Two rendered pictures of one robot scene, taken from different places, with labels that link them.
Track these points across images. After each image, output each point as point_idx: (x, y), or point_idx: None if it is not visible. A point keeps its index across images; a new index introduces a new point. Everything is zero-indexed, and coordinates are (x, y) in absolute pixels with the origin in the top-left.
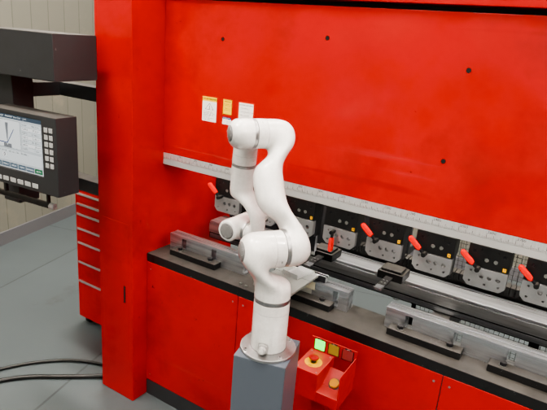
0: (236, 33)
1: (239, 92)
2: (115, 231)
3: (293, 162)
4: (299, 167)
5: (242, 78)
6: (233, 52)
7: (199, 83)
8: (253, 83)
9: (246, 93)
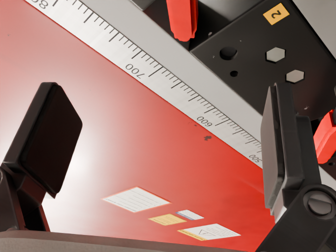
0: (78, 233)
1: (121, 215)
2: None
3: (37, 85)
4: (11, 57)
5: (102, 218)
6: (98, 231)
7: (190, 244)
8: (81, 208)
9: (108, 209)
